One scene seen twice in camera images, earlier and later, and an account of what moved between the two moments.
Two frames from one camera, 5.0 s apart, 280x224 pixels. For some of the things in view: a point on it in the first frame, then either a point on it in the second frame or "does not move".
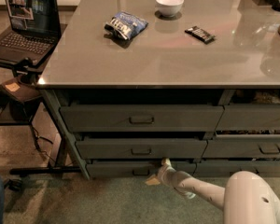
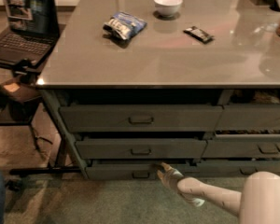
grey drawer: (133, 170) does not move
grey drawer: (141, 118) does not move
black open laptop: (35, 26) does not move
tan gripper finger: (152, 181) to (161, 174)
